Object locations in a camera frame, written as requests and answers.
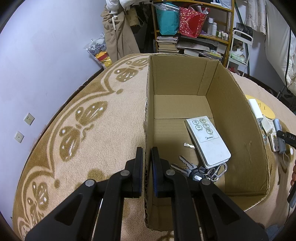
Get dark garment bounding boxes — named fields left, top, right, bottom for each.
left=126, top=5, right=154, bottom=54

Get bunch of keys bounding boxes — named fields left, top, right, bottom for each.
left=171, top=155, right=228, bottom=182

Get white remote with yellow buttons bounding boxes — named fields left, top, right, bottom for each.
left=267, top=130, right=281, bottom=152

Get beige coat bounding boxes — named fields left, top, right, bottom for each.
left=100, top=7, right=141, bottom=63

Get white metal cart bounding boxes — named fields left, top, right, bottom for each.
left=225, top=29, right=253, bottom=78

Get row of cosmetic bottles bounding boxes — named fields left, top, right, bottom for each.
left=207, top=16, right=229, bottom=40

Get white brown plush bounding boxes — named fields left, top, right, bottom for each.
left=231, top=44, right=245, bottom=55

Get cream square box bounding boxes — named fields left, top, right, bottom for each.
left=260, top=117, right=274, bottom=136

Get black pouch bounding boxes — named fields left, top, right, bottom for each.
left=236, top=22, right=253, bottom=37

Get light blue handheld device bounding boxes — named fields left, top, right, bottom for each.
left=273, top=119, right=289, bottom=165

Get stack of old books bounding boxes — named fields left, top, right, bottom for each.
left=156, top=35, right=179, bottom=54

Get pile of books and papers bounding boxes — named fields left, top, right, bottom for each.
left=176, top=36, right=228, bottom=61

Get brown cardboard box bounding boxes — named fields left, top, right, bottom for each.
left=143, top=53, right=271, bottom=232

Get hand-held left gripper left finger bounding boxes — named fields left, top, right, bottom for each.
left=24, top=147, right=144, bottom=241

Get cream curtain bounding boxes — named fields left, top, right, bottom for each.
left=244, top=0, right=269, bottom=35

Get cream cushioned lounge chair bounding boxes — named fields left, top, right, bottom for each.
left=264, top=0, right=296, bottom=105

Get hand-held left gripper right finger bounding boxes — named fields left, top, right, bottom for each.
left=150, top=147, right=270, bottom=241

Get teal bag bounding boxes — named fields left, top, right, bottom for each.
left=155, top=2, right=181, bottom=36

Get bag of plush toys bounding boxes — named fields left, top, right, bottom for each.
left=83, top=36, right=114, bottom=70

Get white puffer jacket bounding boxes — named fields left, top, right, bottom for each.
left=105, top=0, right=153, bottom=12

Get red patterned bag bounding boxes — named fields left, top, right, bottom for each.
left=179, top=5, right=210, bottom=39

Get pale green packets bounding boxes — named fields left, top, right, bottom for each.
left=229, top=52, right=247, bottom=64

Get white remote control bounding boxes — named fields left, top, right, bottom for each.
left=184, top=116, right=232, bottom=168

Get yellow oval board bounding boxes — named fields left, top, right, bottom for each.
left=245, top=94, right=276, bottom=118

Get wooden shelf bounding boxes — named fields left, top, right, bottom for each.
left=150, top=0, right=235, bottom=67

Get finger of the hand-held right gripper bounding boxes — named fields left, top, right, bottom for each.
left=277, top=130, right=296, bottom=147

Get white power adapter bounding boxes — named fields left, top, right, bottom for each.
left=247, top=98, right=264, bottom=121

